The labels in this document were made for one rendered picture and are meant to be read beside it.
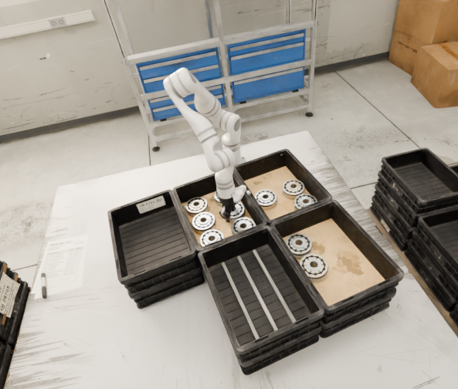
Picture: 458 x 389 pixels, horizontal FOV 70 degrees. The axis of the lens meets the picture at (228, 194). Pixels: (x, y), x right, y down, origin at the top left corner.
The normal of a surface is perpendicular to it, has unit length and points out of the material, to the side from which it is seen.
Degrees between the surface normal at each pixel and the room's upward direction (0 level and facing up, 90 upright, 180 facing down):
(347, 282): 0
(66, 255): 0
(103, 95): 90
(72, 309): 0
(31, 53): 90
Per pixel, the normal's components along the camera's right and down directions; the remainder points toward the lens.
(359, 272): -0.12, -0.71
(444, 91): -0.02, 0.70
